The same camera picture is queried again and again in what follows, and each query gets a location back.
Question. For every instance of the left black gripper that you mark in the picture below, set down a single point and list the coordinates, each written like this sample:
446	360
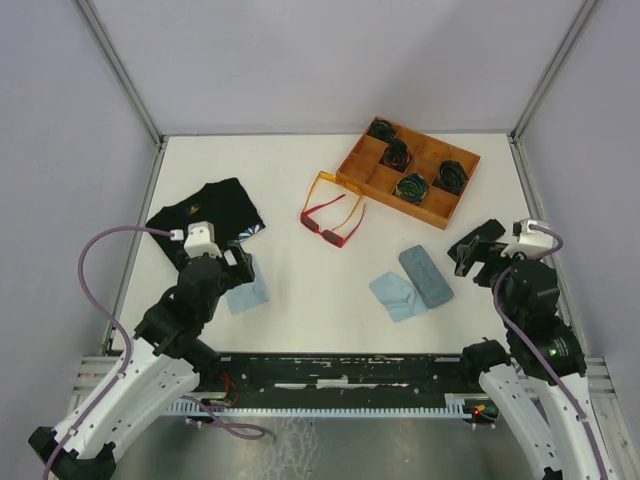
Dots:
242	270

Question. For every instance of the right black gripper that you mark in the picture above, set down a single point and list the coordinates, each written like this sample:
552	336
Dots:
490	256

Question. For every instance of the grey-blue glasses case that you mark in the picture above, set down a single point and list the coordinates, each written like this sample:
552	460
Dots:
428	281

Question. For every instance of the light blue cloth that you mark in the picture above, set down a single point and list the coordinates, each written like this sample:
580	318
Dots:
399	297
248	296

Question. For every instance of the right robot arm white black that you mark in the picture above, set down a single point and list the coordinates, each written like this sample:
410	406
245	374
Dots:
538	379

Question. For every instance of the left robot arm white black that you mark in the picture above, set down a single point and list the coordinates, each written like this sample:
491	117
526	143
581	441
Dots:
164	361

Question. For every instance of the red sunglasses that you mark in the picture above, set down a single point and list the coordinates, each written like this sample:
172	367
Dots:
333	221

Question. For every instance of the orange sunglasses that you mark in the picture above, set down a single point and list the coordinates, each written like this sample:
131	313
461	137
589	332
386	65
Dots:
326	187

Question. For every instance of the black glasses case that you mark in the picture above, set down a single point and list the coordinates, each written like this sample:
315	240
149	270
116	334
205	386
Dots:
491	231

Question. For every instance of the black folded t-shirt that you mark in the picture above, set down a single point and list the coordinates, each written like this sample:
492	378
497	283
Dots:
224	204

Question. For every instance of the rolled dark tie right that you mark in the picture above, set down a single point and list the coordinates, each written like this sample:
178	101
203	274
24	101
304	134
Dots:
451	177

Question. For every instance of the rolled dark tie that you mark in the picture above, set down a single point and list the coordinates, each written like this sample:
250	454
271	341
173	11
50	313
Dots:
451	177
382	130
396	155

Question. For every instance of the orange wooden divider tray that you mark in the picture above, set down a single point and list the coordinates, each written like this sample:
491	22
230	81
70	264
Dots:
363	169

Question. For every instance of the rolled dark tie top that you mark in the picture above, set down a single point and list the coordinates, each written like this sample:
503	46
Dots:
382	130

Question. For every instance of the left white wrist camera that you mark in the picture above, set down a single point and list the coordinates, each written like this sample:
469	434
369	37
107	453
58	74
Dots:
200	240

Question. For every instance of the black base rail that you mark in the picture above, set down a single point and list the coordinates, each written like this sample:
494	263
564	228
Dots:
334	380

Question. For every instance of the left aluminium frame post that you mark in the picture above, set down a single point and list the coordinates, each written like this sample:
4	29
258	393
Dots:
89	15

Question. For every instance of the aluminium frame post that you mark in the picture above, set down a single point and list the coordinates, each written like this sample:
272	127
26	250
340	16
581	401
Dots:
583	17
89	15

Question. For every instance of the right aluminium frame post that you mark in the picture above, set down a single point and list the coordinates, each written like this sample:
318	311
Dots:
583	17

